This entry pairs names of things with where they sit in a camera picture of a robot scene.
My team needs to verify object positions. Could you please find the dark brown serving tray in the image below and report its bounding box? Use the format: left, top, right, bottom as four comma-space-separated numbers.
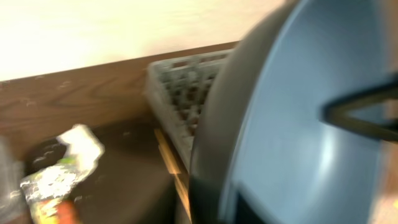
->
24, 121, 178, 224

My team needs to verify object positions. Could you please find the orange carrot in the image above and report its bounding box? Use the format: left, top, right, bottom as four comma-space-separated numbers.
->
55, 201, 80, 224

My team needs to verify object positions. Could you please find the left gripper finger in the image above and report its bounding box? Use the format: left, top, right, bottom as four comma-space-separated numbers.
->
323, 73, 397, 142

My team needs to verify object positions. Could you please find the wooden chopstick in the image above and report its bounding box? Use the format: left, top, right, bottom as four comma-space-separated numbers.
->
174, 174, 192, 223
154, 129, 181, 175

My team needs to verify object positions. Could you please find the grey dishwasher rack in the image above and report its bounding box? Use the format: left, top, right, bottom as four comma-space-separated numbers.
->
145, 49, 232, 169

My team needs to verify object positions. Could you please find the dark blue plate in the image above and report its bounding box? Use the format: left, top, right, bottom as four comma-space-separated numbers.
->
188, 0, 392, 224

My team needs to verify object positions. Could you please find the clear plastic bin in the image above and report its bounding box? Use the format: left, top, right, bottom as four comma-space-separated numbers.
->
1, 136, 25, 223

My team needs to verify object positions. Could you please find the foil snack wrapper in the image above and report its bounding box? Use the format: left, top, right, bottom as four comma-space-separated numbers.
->
20, 157, 87, 224

